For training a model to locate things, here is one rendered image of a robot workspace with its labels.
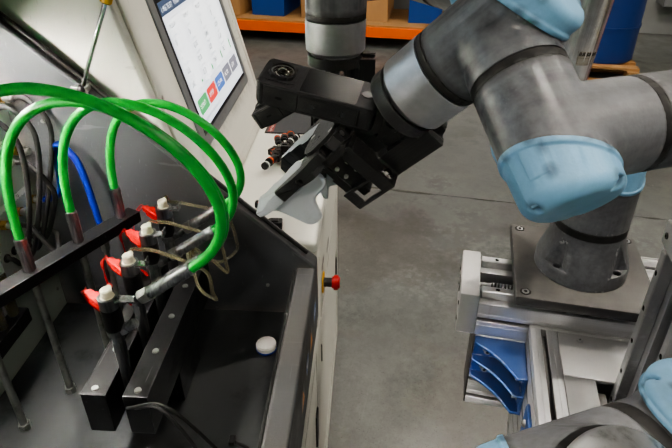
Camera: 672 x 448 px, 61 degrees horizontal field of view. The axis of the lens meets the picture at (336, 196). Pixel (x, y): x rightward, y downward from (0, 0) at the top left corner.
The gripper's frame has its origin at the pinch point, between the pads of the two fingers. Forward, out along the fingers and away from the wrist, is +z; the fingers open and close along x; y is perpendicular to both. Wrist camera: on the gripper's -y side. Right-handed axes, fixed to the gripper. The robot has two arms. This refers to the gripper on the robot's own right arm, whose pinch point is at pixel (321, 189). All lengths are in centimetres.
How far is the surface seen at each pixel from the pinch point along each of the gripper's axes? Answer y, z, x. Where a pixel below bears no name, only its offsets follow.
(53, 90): -28.5, -18.9, -12.7
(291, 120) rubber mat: -16, 25, 85
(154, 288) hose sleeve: -21.5, 8.7, -13.0
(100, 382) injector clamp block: -31.9, 25.7, -14.7
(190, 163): -14.2, -10.3, -12.9
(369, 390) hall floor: 10, 124, 71
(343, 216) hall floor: -5, 124, 188
